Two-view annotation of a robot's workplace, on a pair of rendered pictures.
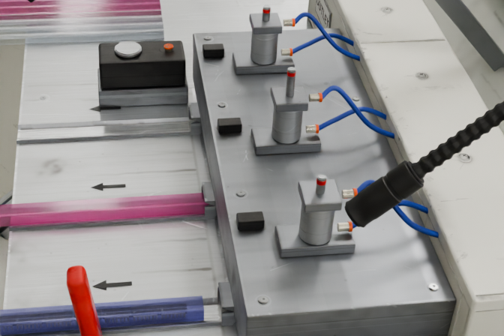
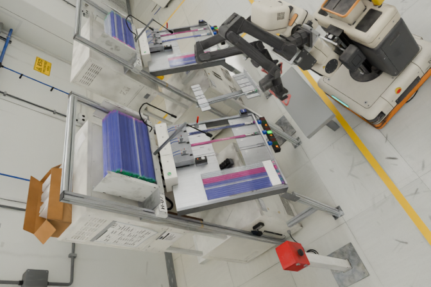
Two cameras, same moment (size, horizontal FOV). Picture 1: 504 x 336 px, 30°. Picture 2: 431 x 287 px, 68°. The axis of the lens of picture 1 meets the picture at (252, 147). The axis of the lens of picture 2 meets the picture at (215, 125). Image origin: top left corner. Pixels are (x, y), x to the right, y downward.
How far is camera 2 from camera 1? 2.38 m
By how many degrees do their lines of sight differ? 97
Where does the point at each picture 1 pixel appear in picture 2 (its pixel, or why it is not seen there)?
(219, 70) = (190, 152)
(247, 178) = (185, 136)
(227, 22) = (191, 180)
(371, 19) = (170, 159)
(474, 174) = (162, 135)
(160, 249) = (194, 140)
